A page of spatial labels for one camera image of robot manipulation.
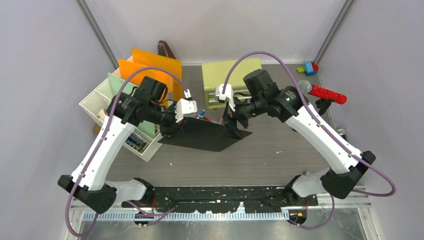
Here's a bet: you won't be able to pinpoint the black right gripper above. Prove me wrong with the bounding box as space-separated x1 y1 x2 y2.
221 93 266 140

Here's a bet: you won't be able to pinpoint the black clipboard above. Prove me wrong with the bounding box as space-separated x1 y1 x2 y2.
158 117 252 152

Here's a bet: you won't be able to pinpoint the white plastic file rack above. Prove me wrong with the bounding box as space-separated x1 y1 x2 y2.
79 53 183 162

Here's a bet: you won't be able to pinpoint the Nineteen Eighty-Four dark book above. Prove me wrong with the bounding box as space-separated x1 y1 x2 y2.
124 133 148 153

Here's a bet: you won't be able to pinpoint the mint green clipboard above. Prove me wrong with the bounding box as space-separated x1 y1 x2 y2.
107 72 160 140

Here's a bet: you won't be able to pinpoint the thick orange binder folder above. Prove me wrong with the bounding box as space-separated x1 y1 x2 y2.
118 59 160 86

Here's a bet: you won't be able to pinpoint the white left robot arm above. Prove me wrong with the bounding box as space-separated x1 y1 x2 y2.
58 76 176 214

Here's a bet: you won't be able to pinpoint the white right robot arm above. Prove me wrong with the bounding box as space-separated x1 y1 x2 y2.
215 69 376 205

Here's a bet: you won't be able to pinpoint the pink highlighter pen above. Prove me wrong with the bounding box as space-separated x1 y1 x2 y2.
218 114 224 125

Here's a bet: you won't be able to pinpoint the orange red marker pen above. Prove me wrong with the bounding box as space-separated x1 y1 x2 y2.
198 115 219 124

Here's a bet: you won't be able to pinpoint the blue cap white marker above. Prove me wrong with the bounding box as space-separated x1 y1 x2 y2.
197 110 205 119

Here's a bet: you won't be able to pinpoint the green metal drawer cabinet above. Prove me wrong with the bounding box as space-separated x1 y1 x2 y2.
201 58 263 112

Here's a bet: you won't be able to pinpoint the thin orange folder in rack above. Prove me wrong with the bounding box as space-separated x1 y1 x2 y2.
131 47 184 104

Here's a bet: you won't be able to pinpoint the brown wooden object behind rack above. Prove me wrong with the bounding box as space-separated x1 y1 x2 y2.
157 40 177 60

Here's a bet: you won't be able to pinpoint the red glitter microphone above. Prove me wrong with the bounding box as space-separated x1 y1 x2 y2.
297 80 347 105

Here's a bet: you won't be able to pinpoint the colourful toy blocks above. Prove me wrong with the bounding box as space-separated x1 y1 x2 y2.
296 61 319 76

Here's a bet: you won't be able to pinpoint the black handheld microphone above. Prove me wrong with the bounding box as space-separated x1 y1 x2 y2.
335 127 347 140

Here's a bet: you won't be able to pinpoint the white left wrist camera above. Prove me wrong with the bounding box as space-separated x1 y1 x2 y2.
175 89 198 123

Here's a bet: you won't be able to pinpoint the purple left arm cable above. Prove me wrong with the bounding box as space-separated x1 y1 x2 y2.
64 66 191 238

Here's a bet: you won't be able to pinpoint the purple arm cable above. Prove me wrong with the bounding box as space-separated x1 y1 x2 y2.
222 50 397 231
64 66 191 238

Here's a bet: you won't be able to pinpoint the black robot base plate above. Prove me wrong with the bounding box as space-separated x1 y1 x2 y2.
121 186 318 214

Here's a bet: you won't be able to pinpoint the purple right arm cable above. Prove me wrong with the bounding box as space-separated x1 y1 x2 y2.
222 50 397 231

